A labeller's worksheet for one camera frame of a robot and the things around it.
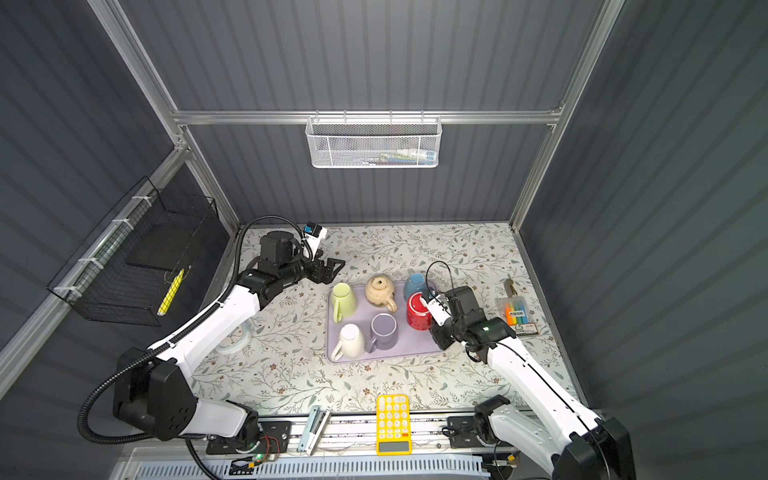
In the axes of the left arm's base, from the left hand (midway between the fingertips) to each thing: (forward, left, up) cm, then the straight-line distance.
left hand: (332, 256), depth 82 cm
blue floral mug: (-2, -24, -12) cm, 27 cm away
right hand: (-16, -29, -12) cm, 35 cm away
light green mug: (-6, -2, -14) cm, 15 cm away
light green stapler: (-37, +5, -21) cm, 43 cm away
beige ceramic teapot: (-3, -13, -14) cm, 19 cm away
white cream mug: (-20, -4, -15) cm, 25 cm away
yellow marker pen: (-13, +36, +5) cm, 39 cm away
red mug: (-16, -23, -7) cm, 29 cm away
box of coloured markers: (-9, -56, -20) cm, 60 cm away
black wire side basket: (-4, +49, +5) cm, 50 cm away
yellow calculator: (-39, -15, -21) cm, 46 cm away
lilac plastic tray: (-15, -7, -14) cm, 22 cm away
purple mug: (-17, -14, -14) cm, 26 cm away
